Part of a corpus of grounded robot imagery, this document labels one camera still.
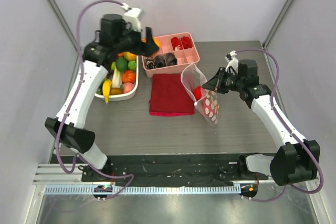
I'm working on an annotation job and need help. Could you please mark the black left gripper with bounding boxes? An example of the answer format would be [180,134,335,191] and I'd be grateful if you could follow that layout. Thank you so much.
[115,23,160,58]

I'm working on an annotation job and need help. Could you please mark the orange fruit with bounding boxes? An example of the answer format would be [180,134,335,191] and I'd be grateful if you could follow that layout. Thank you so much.
[142,37,161,48]

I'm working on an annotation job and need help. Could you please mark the yellow green mango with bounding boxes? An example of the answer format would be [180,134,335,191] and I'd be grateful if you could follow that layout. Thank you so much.
[124,52,137,61]

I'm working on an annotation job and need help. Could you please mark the clear polka dot zip bag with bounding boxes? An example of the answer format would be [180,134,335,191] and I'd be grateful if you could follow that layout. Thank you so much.
[181,63,219,126]

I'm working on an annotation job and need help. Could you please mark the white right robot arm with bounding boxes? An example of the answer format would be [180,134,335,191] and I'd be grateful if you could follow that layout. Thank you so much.
[202,59,320,186]

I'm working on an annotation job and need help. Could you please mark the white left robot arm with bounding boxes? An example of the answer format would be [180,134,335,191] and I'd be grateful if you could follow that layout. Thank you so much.
[45,8,159,182]

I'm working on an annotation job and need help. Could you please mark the green lemon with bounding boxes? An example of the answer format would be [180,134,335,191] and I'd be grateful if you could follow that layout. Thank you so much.
[128,60,137,71]

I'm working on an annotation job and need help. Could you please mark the pink divided organizer tray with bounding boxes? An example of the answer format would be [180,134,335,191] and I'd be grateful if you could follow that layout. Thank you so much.
[141,32,200,78]

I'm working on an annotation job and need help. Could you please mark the red rolled socks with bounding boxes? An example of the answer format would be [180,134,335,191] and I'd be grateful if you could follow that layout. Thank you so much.
[171,36,193,51]

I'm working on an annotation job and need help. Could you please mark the orange pumpkin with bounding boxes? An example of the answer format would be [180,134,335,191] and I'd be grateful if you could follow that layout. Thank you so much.
[121,70,137,83]

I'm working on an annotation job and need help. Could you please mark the celery stalk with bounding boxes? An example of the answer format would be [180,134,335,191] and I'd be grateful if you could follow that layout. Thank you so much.
[111,62,122,88]

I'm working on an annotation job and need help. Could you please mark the pink peach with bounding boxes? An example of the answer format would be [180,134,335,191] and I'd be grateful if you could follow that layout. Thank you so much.
[123,82,135,94]

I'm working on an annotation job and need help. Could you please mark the red folded cloth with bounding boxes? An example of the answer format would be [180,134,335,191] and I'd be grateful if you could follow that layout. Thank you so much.
[149,73,195,116]

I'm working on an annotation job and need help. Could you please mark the white perforated fruit basket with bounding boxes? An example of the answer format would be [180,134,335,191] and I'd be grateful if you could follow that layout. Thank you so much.
[94,52,139,101]

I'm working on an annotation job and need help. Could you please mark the small yellow banana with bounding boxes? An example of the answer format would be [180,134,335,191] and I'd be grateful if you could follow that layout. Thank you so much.
[102,80,112,103]

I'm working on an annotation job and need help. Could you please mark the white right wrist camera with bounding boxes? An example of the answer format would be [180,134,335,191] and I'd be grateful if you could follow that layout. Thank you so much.
[225,50,239,74]

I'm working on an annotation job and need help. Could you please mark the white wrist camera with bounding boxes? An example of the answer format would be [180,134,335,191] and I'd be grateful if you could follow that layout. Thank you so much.
[121,3,144,32]
[225,50,239,74]

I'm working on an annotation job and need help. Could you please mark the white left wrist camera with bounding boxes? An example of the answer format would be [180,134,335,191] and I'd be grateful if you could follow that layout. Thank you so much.
[121,3,144,32]

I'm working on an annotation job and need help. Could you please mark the white slotted cable duct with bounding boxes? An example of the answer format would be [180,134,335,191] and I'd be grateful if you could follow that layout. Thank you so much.
[44,184,241,196]

